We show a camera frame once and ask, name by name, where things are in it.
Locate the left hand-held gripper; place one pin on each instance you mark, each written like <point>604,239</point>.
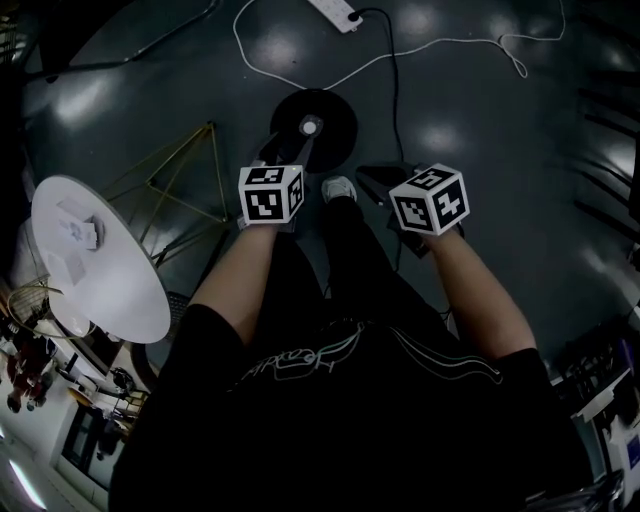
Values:
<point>265,200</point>

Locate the person's black trousers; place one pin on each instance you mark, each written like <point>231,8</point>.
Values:
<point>360,270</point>

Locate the long white power strip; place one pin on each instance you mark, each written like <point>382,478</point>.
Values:
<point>335,12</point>

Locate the person's right forearm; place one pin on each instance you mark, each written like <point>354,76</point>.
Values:
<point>475,295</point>

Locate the black slatted chair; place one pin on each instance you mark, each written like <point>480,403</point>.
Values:
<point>610,165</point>

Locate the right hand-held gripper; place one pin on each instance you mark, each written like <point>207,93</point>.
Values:
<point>430,205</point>

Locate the round white table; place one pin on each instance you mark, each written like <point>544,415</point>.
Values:
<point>120,290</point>

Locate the small white box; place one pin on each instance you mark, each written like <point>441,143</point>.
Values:
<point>67,267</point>

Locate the person's left forearm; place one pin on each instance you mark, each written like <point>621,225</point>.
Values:
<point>235,280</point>

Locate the person's black shirt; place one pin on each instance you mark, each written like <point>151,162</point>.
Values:
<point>350,440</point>

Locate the black trash bin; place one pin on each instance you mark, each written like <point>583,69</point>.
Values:
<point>340,125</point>

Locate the person's white shoe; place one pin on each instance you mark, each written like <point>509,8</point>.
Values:
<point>339,189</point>

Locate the white plastic bottle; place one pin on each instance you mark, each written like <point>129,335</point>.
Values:
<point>310,126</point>

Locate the white tissue packet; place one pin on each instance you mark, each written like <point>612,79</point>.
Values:
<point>80,227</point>

